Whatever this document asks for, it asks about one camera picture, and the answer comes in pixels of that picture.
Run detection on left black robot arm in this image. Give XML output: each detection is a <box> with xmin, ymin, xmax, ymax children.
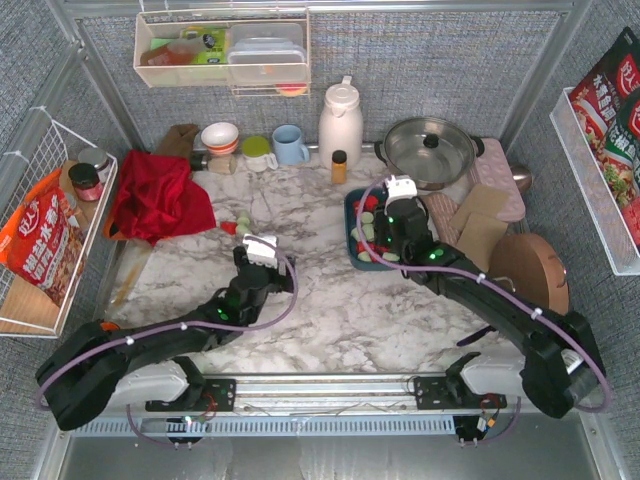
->
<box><xmin>34</xmin><ymin>246</ymin><xmax>298</xmax><ymax>431</ymax></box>

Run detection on pink egg tray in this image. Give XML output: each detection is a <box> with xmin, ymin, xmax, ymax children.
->
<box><xmin>468</xmin><ymin>138</ymin><xmax>526</xmax><ymax>223</ymax></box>

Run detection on red seasoning packet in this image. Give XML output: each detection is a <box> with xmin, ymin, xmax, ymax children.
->
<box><xmin>569</xmin><ymin>27</ymin><xmax>639</xmax><ymax>244</ymax></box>

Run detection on red snack bag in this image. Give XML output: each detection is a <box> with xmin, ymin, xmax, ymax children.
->
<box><xmin>1</xmin><ymin>169</ymin><xmax>84</xmax><ymax>306</ymax></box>

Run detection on brown cardboard sheet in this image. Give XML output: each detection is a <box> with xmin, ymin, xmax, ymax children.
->
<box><xmin>456</xmin><ymin>213</ymin><xmax>508</xmax><ymax>272</ymax></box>
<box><xmin>450</xmin><ymin>184</ymin><xmax>509</xmax><ymax>230</ymax></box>

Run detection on teal storage basket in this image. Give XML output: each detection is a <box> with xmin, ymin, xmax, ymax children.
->
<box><xmin>344</xmin><ymin>188</ymin><xmax>399</xmax><ymax>271</ymax></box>

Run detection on white orange striped bowl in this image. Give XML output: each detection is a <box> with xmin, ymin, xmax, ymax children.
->
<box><xmin>200</xmin><ymin>122</ymin><xmax>239</xmax><ymax>156</ymax></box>

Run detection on green lidded cup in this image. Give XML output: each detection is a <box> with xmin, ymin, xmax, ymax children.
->
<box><xmin>241</xmin><ymin>136</ymin><xmax>278</xmax><ymax>173</ymax></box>

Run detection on orange cup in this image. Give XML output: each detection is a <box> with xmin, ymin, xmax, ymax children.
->
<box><xmin>100</xmin><ymin>322</ymin><xmax>120</xmax><ymax>331</ymax></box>

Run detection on white right wall basket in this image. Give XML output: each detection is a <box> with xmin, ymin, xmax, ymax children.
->
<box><xmin>549</xmin><ymin>87</ymin><xmax>640</xmax><ymax>276</ymax></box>

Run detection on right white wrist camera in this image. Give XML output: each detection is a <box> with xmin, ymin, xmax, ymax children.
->
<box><xmin>384</xmin><ymin>175</ymin><xmax>418</xmax><ymax>203</ymax></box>

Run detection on orange spice bottle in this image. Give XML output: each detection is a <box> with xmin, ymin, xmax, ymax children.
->
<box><xmin>331</xmin><ymin>150</ymin><xmax>347</xmax><ymax>184</ymax></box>

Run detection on dark lid jar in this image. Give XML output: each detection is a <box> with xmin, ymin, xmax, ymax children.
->
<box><xmin>68</xmin><ymin>163</ymin><xmax>103</xmax><ymax>202</ymax></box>

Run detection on stainless steel pot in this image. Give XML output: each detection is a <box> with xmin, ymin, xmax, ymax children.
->
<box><xmin>373</xmin><ymin>117</ymin><xmax>485</xmax><ymax>191</ymax></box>

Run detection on white wire side basket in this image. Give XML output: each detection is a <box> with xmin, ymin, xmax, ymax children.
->
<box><xmin>1</xmin><ymin>107</ymin><xmax>119</xmax><ymax>338</ymax></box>

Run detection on green coffee capsule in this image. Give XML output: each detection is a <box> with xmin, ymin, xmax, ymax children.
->
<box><xmin>357</xmin><ymin>251</ymin><xmax>372</xmax><ymax>263</ymax></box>

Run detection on blue mug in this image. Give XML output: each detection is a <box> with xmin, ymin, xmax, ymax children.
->
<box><xmin>272</xmin><ymin>125</ymin><xmax>310</xmax><ymax>166</ymax></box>

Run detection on silver lid jar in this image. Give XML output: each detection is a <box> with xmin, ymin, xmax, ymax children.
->
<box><xmin>78</xmin><ymin>147</ymin><xmax>110</xmax><ymax>183</ymax></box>

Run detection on round wooden board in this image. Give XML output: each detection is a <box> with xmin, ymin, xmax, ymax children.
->
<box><xmin>489</xmin><ymin>233</ymin><xmax>569</xmax><ymax>315</ymax></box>

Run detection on pepper grinder bottle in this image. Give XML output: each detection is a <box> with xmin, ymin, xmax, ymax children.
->
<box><xmin>189</xmin><ymin>153</ymin><xmax>237</xmax><ymax>175</ymax></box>

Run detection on brown paper bag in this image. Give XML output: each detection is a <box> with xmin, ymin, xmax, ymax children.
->
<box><xmin>154</xmin><ymin>124</ymin><xmax>200</xmax><ymax>159</ymax></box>

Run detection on clear plastic container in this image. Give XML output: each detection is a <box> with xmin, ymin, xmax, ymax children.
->
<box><xmin>226</xmin><ymin>22</ymin><xmax>307</xmax><ymax>86</ymax></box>

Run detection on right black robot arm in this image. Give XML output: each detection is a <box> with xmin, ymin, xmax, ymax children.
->
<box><xmin>374</xmin><ymin>197</ymin><xmax>613</xmax><ymax>418</ymax></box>

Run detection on cream wall storage box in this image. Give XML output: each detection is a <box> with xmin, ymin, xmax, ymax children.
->
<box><xmin>133</xmin><ymin>7</ymin><xmax>311</xmax><ymax>96</ymax></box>

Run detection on striped oven mitt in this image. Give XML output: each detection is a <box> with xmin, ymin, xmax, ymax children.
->
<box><xmin>422</xmin><ymin>192</ymin><xmax>461</xmax><ymax>246</ymax></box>

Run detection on red coffee capsule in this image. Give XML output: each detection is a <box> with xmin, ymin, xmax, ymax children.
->
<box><xmin>363</xmin><ymin>195</ymin><xmax>379</xmax><ymax>212</ymax></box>

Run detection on red cloth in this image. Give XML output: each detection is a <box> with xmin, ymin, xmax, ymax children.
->
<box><xmin>105</xmin><ymin>150</ymin><xmax>216</xmax><ymax>245</ymax></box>

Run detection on white thermos jug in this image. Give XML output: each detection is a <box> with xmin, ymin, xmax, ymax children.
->
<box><xmin>318</xmin><ymin>76</ymin><xmax>363</xmax><ymax>169</ymax></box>

